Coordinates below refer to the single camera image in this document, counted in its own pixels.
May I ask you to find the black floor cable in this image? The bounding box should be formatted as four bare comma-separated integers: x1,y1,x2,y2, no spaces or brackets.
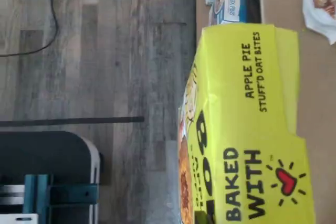
0,0,62,58

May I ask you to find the red label granola bag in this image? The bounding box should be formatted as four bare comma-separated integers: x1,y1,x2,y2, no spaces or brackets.
301,0,336,46

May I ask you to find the black metal base bar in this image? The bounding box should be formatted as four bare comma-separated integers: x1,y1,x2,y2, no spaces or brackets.
0,116,145,128

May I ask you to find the blue food box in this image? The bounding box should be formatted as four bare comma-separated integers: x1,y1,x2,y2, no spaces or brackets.
208,0,249,25

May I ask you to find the teal metal frame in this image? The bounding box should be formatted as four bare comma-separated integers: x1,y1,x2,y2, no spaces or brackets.
23,174,98,224

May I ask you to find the green Bobo's apple pie box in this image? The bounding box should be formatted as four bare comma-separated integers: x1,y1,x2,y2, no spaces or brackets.
177,23,317,224

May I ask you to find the black and white chair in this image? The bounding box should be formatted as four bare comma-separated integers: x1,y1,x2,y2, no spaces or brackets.
0,130,102,224

